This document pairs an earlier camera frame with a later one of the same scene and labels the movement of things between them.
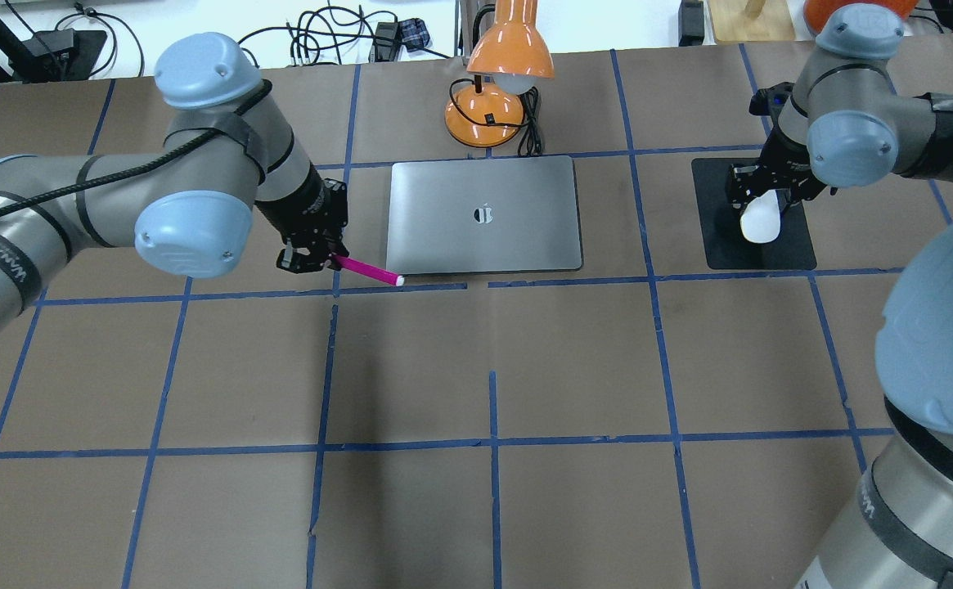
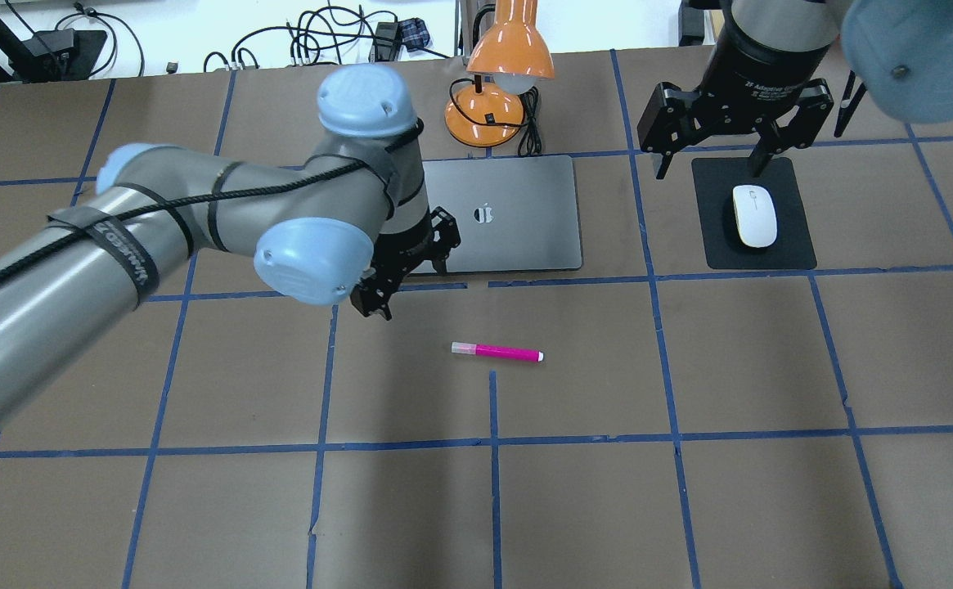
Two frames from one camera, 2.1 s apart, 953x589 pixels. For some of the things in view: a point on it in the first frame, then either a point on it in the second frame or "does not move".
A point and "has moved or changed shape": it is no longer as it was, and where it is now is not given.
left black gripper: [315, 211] → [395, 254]
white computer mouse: [760, 222] does not move
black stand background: [58, 55] does not move
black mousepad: [725, 246] does not move
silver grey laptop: [483, 215] does not move
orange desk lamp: [505, 63] does not move
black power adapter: [384, 44] does not move
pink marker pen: [367, 270] has moved or changed shape
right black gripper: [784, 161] → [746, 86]
